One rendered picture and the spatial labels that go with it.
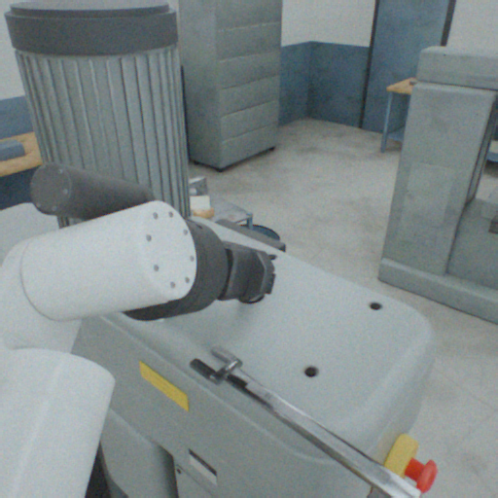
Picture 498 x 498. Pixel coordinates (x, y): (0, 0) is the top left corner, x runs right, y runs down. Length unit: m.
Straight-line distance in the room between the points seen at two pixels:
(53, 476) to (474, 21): 7.11
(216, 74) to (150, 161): 5.02
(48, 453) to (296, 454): 0.28
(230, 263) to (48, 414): 0.23
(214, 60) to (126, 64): 5.03
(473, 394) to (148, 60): 2.97
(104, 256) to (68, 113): 0.34
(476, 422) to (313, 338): 2.64
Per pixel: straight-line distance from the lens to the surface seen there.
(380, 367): 0.53
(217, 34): 5.57
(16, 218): 1.19
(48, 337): 0.35
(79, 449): 0.27
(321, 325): 0.56
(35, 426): 0.26
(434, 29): 7.31
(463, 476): 2.89
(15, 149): 4.37
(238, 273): 0.44
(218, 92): 5.67
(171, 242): 0.31
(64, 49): 0.58
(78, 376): 0.27
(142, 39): 0.59
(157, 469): 0.86
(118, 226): 0.29
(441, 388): 3.25
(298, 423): 0.45
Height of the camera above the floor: 2.25
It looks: 32 degrees down
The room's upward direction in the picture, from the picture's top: straight up
